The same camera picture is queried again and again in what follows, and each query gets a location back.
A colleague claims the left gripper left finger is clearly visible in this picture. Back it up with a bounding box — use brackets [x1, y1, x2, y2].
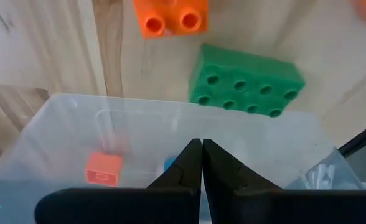
[35, 139, 202, 224]

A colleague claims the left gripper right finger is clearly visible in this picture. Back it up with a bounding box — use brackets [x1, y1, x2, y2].
[203, 139, 366, 224]

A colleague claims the clear plastic storage bin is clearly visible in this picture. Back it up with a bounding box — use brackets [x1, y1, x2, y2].
[0, 92, 366, 224]

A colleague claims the crumpled clear tape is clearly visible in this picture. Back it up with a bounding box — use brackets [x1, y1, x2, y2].
[304, 149, 363, 190]

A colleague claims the large green toy block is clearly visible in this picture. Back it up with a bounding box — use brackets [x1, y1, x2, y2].
[188, 43, 306, 118]

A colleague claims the black metal table frame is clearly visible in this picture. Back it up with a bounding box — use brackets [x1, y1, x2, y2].
[338, 118, 366, 158]

